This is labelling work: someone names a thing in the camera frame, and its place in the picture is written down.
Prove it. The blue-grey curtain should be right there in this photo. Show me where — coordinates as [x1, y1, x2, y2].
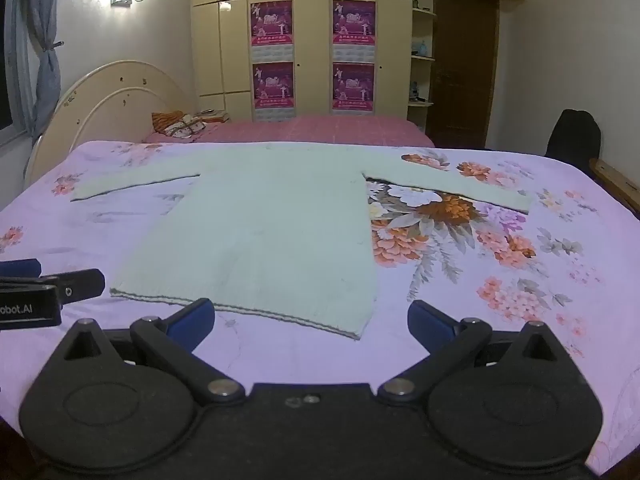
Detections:
[4, 0, 64, 137]

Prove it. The window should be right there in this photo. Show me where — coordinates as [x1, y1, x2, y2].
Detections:
[0, 0, 17, 133]

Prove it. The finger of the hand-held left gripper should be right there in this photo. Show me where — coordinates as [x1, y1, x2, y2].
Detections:
[42, 269, 106, 306]
[0, 259, 42, 279]

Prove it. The magenta wall poster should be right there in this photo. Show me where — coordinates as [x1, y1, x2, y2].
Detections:
[332, 62, 376, 114]
[250, 0, 295, 61]
[332, 0, 377, 61]
[251, 61, 296, 122]

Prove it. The pink bed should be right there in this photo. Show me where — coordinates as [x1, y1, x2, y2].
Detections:
[142, 114, 436, 149]

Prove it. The stack of books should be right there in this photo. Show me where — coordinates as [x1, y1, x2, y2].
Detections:
[192, 108, 231, 124]

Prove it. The wooden furniture edge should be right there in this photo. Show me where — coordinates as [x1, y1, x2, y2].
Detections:
[589, 157, 640, 202]

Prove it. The cream wardrobe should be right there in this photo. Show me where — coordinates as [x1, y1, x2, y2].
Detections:
[190, 0, 528, 122]

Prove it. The light green knit sweater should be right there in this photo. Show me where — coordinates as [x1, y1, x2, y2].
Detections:
[70, 142, 534, 342]

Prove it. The cream corner shelf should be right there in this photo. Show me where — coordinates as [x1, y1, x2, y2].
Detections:
[407, 0, 439, 132]

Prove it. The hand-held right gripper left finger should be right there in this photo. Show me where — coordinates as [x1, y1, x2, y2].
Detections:
[52, 298, 247, 407]

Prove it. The orange patterned pillow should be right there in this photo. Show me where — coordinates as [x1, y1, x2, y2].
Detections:
[151, 110, 209, 140]

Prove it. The cream curved headboard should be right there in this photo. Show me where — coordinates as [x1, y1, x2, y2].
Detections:
[24, 87, 187, 187]
[59, 60, 195, 128]

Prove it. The brown wooden door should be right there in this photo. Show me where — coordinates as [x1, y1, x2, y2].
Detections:
[426, 0, 501, 150]

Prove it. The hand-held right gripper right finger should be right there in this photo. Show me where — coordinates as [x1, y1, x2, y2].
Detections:
[377, 300, 576, 406]

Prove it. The purple floral bed sheet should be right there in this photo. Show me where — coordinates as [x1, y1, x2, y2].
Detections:
[0, 140, 640, 477]

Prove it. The black backpack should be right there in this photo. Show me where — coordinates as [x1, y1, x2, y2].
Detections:
[544, 109, 602, 172]

